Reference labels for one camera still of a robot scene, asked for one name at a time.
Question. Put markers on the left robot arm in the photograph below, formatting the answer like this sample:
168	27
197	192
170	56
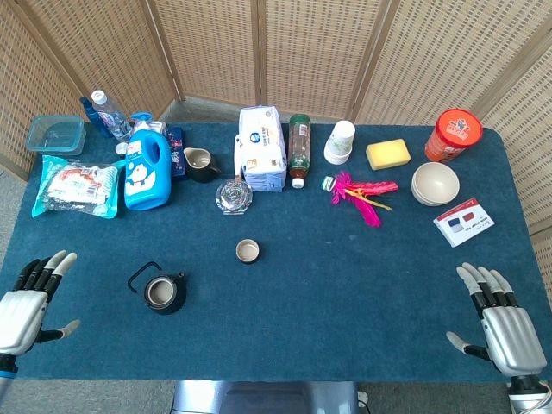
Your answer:
5	375

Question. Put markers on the white tissue pack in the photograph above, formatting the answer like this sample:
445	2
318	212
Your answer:
262	148

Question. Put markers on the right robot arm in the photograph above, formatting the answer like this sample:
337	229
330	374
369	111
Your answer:
528	394

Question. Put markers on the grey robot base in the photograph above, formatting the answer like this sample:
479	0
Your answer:
265	397

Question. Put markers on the woven bamboo folding screen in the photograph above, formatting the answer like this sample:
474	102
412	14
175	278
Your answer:
276	52

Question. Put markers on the orange lidded canister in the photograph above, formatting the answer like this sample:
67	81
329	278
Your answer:
452	136

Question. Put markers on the teal snack package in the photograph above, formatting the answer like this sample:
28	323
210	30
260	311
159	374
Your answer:
77	186

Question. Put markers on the stacked white paper cups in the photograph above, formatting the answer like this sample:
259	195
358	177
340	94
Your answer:
340	142

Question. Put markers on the clear glass ashtray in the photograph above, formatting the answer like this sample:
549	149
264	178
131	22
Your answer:
233	196

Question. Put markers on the blue table cloth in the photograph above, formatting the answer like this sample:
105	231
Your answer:
276	293

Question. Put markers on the dark blue bottle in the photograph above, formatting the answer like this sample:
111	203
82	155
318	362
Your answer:
91	116

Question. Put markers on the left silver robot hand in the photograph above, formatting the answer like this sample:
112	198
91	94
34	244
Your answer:
19	310

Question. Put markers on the brown tea drink bottle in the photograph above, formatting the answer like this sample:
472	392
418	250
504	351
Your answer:
299	148

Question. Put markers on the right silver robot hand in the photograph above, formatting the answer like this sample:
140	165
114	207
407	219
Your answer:
509	330

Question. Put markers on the pink feather shuttlecock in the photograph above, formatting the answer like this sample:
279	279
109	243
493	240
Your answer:
360	192

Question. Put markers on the clear plastic food container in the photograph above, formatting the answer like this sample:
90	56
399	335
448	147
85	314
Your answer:
56	134

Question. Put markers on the yellow sponge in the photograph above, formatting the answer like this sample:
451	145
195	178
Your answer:
387	154

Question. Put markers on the clear water bottle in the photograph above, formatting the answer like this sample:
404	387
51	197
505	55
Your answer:
110	114

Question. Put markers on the small black teacup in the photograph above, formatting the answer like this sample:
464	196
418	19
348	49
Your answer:
247	251

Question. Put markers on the dark blue patterned packet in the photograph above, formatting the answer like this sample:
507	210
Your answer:
177	151

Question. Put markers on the blue detergent bottle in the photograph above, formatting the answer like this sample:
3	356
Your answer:
147	170

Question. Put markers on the black cast iron teapot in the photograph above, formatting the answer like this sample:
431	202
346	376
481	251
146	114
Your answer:
164	292

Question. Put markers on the black ceramic pitcher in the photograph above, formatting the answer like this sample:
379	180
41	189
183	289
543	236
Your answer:
200	164

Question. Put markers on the stacked beige bowls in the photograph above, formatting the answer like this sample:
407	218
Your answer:
434	183

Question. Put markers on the white card box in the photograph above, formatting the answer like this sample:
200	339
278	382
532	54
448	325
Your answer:
464	221

